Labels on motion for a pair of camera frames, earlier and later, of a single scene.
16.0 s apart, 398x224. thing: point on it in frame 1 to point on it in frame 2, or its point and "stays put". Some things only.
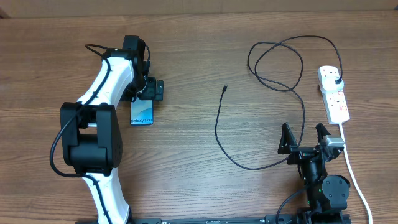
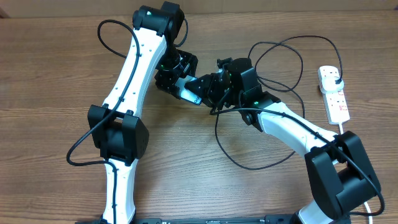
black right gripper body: (299, 155) to (222, 94)
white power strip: (334, 102) stays put
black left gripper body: (149, 91) to (176, 63)
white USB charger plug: (331, 83) stays put
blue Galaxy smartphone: (141, 111) to (184, 93)
